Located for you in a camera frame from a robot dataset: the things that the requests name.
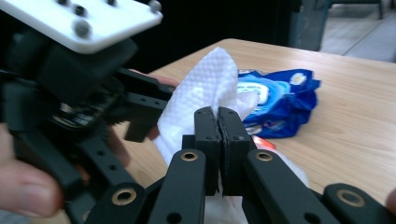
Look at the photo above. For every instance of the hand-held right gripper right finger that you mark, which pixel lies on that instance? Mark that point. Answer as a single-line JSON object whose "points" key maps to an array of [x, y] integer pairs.
{"points": [[233, 140]]}

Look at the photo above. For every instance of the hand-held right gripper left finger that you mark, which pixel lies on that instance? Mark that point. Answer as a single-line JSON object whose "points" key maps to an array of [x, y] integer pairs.
{"points": [[204, 140]]}

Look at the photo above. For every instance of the white wet wipe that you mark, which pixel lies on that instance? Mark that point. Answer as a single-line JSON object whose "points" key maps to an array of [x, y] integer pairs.
{"points": [[202, 81]]}

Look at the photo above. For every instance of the blue wet wipe packet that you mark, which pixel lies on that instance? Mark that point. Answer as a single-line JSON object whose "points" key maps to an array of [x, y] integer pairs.
{"points": [[286, 102]]}

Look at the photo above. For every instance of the black cabinet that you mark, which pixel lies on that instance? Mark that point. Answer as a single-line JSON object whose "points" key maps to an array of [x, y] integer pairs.
{"points": [[308, 25]]}

